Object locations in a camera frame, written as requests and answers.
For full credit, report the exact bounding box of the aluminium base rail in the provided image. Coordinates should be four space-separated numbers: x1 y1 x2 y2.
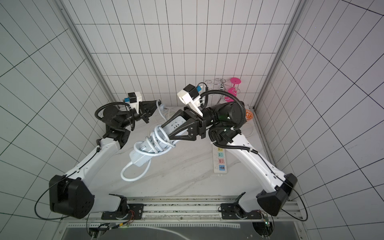
71 196 302 224

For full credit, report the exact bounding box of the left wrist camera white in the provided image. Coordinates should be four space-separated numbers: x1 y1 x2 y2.
124 92 142 113

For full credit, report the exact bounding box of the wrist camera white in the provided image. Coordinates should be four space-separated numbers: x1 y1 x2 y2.
177 84 208 117
124 92 142 113

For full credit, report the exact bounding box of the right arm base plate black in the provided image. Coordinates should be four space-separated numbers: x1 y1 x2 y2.
218 203 262 220

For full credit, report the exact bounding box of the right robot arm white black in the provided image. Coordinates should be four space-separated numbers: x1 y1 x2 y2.
155 85 297 219

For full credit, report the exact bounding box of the grey power strip cord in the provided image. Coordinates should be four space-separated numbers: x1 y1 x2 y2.
120 100 181 183

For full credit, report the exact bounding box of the chrome glass holder stand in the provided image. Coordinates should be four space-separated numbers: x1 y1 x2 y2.
204 78 231 92

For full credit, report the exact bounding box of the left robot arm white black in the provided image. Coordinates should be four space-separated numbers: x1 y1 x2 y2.
48 100 162 219

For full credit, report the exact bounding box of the pink wine glass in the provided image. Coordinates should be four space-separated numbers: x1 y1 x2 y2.
225 77 242 97

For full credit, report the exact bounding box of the orange patterned bowl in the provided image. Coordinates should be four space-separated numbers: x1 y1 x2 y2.
246 109 254 121

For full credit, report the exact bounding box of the white multicolour power strip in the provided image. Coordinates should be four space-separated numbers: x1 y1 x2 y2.
213 145 228 174

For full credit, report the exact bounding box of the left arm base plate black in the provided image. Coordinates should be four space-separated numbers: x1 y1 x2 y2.
101 204 145 221

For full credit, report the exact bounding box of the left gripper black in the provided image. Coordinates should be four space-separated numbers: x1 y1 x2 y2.
120 100 163 127

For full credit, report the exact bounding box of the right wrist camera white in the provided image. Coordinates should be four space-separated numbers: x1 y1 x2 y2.
177 84 208 117

